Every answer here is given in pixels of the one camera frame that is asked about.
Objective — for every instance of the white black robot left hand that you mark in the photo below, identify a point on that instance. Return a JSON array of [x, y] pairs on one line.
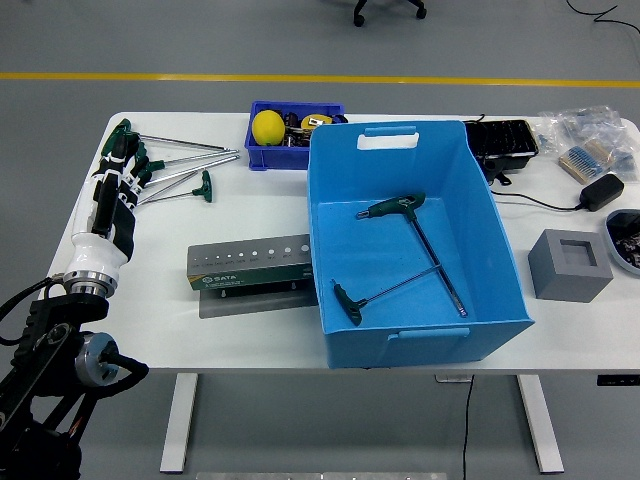
[[95, 245]]

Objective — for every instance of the grey green hex key stand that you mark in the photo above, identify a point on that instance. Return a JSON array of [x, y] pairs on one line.
[[250, 277]]

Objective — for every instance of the large light blue plastic box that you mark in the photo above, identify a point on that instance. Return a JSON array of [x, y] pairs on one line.
[[400, 250]]

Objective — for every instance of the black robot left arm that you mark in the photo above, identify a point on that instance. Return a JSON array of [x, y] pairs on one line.
[[50, 350]]

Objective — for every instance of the white table leg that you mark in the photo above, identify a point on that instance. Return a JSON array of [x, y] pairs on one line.
[[542, 425], [178, 425]]

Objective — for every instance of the small dark blue parts bin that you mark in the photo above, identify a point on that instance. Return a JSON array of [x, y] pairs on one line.
[[272, 152]]

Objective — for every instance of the yellow ball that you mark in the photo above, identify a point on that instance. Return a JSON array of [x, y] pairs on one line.
[[268, 127]]

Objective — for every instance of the dark metal parts in bin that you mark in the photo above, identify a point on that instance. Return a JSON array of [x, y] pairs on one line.
[[295, 135]]

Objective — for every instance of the yellow black tape measure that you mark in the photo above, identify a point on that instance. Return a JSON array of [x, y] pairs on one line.
[[316, 121]]

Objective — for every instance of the office chair base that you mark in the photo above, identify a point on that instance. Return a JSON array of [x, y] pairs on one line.
[[359, 12]]

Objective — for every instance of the black plastic tray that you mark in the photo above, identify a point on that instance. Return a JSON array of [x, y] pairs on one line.
[[502, 140]]

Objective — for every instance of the grey cube block with recess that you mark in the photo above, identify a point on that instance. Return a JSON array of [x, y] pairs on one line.
[[550, 270]]

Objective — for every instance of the tan resistor strip packet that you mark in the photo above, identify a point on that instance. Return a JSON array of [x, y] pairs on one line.
[[587, 160]]

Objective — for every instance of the clear plastic parts bags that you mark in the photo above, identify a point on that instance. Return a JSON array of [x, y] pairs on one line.
[[585, 122]]

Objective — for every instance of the black power adapter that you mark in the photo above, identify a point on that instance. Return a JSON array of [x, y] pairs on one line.
[[602, 191]]

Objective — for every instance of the round tray with small parts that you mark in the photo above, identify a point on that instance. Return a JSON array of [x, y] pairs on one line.
[[622, 240]]

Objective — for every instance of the black table control panel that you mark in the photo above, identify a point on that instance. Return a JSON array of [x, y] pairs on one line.
[[617, 380]]

